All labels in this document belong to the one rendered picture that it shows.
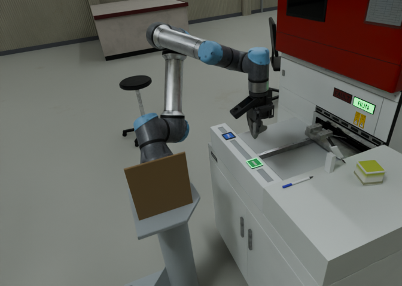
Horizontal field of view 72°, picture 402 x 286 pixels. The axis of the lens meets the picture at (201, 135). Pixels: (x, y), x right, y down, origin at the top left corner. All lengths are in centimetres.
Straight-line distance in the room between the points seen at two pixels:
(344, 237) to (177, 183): 64
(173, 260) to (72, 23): 872
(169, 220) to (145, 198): 14
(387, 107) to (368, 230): 58
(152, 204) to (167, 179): 13
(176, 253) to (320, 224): 75
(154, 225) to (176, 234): 19
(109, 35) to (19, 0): 349
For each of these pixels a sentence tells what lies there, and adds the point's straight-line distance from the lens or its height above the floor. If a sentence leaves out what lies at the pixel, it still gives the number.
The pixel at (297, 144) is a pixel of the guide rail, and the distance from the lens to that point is 161.
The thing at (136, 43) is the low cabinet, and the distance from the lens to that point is 702.
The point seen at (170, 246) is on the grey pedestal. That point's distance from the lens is 147.
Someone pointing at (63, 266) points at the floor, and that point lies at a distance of 239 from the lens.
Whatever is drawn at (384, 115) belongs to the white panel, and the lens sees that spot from 146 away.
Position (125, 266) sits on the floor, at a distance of 220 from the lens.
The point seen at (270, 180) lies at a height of 96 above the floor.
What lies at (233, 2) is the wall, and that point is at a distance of 1073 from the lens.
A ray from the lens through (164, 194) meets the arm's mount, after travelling 121.
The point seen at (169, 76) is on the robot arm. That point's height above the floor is 131.
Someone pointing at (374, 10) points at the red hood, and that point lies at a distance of 136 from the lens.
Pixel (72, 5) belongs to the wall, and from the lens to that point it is 963.
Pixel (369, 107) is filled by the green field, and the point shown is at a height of 110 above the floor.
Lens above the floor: 173
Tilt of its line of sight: 32 degrees down
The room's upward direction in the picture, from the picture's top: 6 degrees counter-clockwise
